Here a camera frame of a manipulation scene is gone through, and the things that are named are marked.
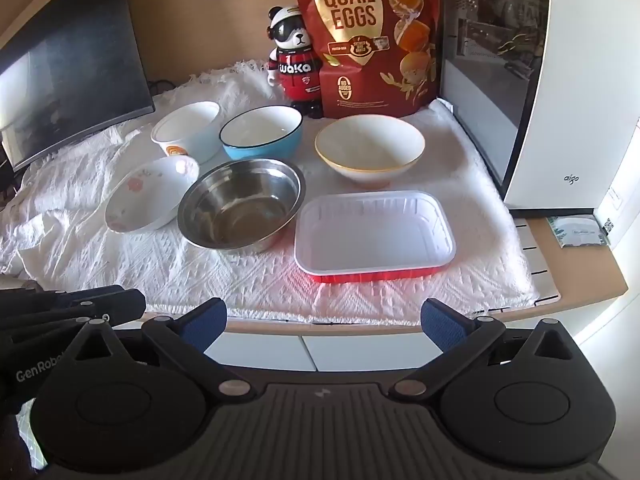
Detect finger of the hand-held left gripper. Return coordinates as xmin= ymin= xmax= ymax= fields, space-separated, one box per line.
xmin=0 ymin=285 xmax=147 ymax=341

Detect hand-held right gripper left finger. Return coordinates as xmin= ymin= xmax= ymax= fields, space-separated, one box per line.
xmin=62 ymin=297 xmax=256 ymax=406

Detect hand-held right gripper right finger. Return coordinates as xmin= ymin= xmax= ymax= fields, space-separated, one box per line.
xmin=390 ymin=298 xmax=581 ymax=403

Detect red and white rectangular tray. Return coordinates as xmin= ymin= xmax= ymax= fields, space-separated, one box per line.
xmin=294 ymin=190 xmax=457 ymax=285

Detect white floral bowl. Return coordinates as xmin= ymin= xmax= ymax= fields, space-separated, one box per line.
xmin=104 ymin=155 xmax=201 ymax=233

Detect stainless steel bowl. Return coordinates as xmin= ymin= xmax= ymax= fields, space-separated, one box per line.
xmin=177 ymin=158 xmax=306 ymax=254

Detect blue bowl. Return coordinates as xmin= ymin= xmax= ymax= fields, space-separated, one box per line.
xmin=219 ymin=105 xmax=304 ymax=162

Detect white bowl with gold rim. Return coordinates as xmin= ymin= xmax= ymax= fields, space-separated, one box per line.
xmin=314 ymin=114 xmax=426 ymax=191

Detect white bowl with orange logo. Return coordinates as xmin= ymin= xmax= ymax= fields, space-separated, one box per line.
xmin=151 ymin=101 xmax=223 ymax=165

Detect white textured cloth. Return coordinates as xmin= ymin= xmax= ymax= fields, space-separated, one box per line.
xmin=0 ymin=60 xmax=543 ymax=323

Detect white drawer front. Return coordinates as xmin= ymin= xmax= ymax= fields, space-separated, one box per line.
xmin=301 ymin=332 xmax=432 ymax=372
xmin=204 ymin=332 xmax=319 ymax=373

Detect white slotted board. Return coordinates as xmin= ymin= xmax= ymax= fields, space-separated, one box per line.
xmin=515 ymin=217 xmax=563 ymax=307

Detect green and white tissue packet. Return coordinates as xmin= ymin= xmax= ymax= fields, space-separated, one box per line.
xmin=546 ymin=214 xmax=612 ymax=250

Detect black curved monitor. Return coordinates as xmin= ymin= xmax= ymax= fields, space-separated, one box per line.
xmin=0 ymin=0 xmax=156 ymax=173

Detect bear figurine with goggles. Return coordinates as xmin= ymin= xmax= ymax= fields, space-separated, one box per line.
xmin=266 ymin=5 xmax=325 ymax=120

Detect red snack bag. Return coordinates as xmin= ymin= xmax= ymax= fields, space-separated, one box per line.
xmin=287 ymin=0 xmax=442 ymax=120

